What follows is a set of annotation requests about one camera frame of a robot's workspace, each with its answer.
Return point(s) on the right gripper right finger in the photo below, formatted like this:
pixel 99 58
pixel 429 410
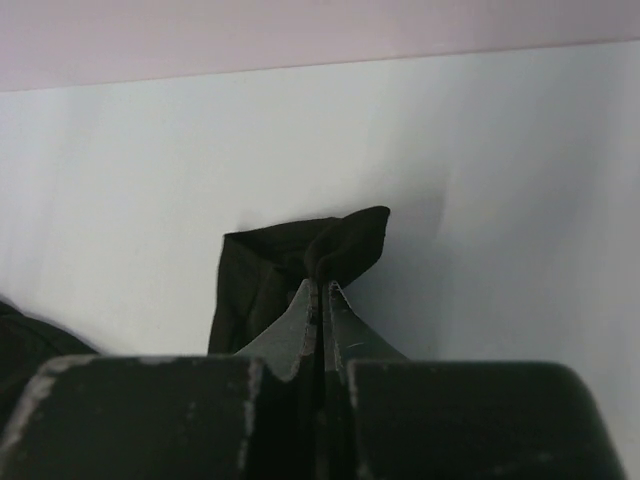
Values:
pixel 389 417

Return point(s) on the black printed t shirt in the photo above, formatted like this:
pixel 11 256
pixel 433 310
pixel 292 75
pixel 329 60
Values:
pixel 259 272

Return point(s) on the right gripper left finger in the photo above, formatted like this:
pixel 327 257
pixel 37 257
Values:
pixel 243 416

